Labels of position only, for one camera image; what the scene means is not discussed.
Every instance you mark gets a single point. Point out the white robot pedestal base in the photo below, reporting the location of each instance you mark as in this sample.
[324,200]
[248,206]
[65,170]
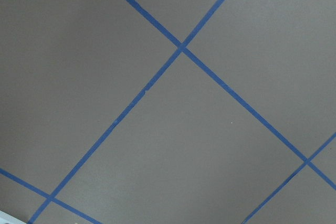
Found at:
[7,219]

